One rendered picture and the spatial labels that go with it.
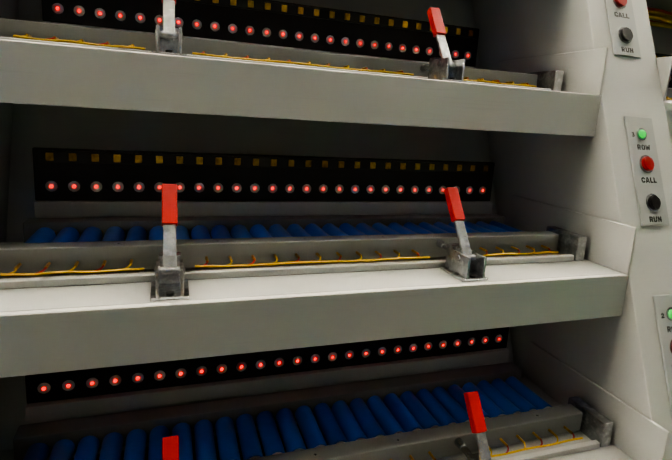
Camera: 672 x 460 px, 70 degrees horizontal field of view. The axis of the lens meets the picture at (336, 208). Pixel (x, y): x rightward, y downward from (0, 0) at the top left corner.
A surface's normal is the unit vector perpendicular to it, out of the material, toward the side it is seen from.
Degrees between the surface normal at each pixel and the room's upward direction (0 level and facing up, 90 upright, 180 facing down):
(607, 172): 90
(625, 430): 90
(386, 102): 111
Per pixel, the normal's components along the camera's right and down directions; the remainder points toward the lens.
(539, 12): -0.95, 0.00
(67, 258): 0.32, 0.20
